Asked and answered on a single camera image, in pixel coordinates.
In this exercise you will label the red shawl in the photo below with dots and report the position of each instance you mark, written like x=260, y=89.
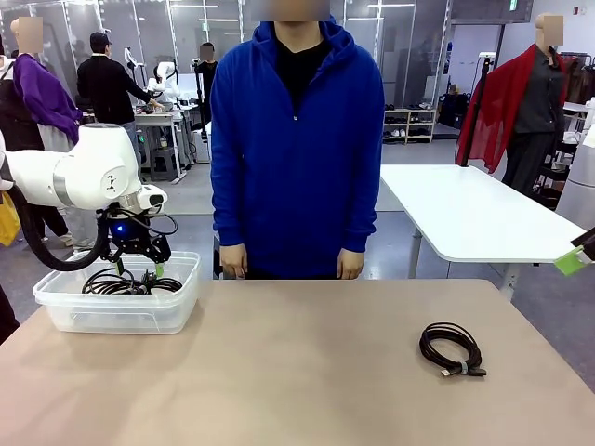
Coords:
x=488, y=121

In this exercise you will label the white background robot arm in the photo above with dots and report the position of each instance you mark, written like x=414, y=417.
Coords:
x=165, y=79

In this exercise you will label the person with black cap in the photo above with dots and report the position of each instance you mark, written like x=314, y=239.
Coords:
x=104, y=88

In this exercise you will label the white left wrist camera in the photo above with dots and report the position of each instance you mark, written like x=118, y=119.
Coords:
x=153, y=197

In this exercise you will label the person's right hand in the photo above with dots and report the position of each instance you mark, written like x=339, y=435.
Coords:
x=234, y=262

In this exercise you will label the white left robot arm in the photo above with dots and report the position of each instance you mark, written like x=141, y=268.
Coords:
x=93, y=167

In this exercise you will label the mannequin in grey clothes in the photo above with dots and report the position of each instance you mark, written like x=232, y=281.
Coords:
x=534, y=121

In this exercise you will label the person in blue hoodie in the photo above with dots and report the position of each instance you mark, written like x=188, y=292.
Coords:
x=297, y=162

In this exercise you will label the black-haired person in black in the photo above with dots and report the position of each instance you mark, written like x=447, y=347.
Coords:
x=205, y=79

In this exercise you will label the yellow bag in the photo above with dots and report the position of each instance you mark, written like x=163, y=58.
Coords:
x=7, y=218

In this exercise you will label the person's left hand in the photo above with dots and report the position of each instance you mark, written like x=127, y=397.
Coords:
x=349, y=265

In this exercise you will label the grey workshop desk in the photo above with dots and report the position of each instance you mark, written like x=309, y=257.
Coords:
x=158, y=118

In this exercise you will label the wooden shoe rack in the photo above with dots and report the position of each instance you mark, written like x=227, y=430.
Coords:
x=409, y=125

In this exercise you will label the clear plastic storage bin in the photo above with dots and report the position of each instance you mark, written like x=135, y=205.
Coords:
x=121, y=311

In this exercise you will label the dark green stool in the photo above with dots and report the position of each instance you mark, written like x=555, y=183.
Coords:
x=217, y=260

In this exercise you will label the person's left forearm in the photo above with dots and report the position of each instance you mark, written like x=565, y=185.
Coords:
x=360, y=204

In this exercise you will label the black bag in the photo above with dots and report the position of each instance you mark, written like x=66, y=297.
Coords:
x=453, y=111

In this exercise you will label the rack with brown garments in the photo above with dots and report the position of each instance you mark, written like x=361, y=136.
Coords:
x=578, y=79

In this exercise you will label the person in black jacket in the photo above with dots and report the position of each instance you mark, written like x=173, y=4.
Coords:
x=18, y=116

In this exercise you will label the white table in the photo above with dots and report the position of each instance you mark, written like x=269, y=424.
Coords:
x=465, y=209

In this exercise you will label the person's right forearm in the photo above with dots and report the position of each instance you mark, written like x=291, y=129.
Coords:
x=228, y=200

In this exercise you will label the grey plastic stool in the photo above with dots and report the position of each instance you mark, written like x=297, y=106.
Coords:
x=163, y=162

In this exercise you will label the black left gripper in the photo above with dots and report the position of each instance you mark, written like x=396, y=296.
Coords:
x=130, y=234

